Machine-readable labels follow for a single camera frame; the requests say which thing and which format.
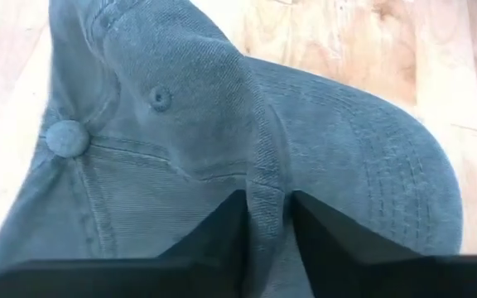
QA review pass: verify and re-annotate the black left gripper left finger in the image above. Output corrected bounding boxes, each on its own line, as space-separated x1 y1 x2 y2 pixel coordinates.
0 189 250 298

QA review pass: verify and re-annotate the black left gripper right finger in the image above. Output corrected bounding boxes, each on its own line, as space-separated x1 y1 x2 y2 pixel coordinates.
290 190 477 298

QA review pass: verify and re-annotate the grey-blue baseball cap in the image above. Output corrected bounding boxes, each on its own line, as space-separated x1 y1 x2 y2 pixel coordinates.
0 0 465 298

